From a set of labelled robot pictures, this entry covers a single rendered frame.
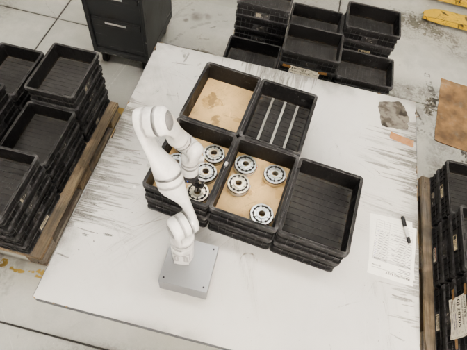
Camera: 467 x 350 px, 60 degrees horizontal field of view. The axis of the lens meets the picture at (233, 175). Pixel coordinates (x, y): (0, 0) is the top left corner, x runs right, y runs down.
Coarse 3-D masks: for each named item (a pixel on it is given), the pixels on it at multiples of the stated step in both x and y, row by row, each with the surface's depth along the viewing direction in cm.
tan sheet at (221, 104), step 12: (216, 84) 217; (228, 84) 218; (204, 96) 212; (216, 96) 213; (228, 96) 213; (240, 96) 214; (192, 108) 207; (204, 108) 208; (216, 108) 208; (228, 108) 209; (240, 108) 210; (204, 120) 204; (216, 120) 204; (228, 120) 205; (240, 120) 206
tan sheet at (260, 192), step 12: (264, 168) 192; (252, 180) 188; (228, 192) 183; (252, 192) 185; (264, 192) 185; (276, 192) 186; (228, 204) 180; (240, 204) 181; (252, 204) 181; (276, 204) 183
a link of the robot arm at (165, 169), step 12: (144, 108) 118; (132, 120) 118; (144, 120) 116; (144, 132) 118; (144, 144) 122; (156, 144) 126; (156, 156) 125; (168, 156) 129; (156, 168) 126; (168, 168) 127; (180, 168) 131; (156, 180) 129; (168, 180) 128
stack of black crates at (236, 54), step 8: (232, 40) 309; (240, 40) 307; (248, 40) 305; (232, 48) 314; (240, 48) 313; (248, 48) 311; (256, 48) 309; (264, 48) 308; (272, 48) 306; (280, 48) 303; (224, 56) 293; (232, 56) 309; (240, 56) 310; (248, 56) 311; (256, 56) 311; (264, 56) 312; (272, 56) 313; (256, 64) 307; (264, 64) 308; (272, 64) 309
